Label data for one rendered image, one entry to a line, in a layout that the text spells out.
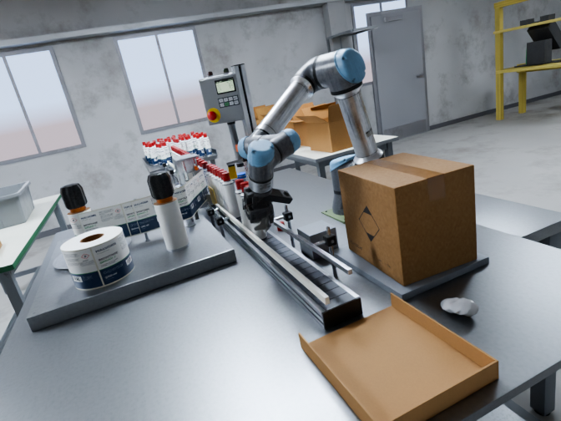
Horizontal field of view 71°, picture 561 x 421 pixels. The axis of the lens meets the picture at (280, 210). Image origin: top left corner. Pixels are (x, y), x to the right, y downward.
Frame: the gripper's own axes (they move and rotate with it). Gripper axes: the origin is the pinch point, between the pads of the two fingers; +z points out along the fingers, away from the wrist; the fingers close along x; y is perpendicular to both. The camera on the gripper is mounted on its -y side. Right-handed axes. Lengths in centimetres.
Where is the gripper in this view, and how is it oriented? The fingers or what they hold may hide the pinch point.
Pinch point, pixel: (266, 227)
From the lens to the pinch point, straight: 136.3
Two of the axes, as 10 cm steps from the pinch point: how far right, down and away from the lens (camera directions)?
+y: -9.0, 2.9, -3.2
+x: 4.3, 6.6, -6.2
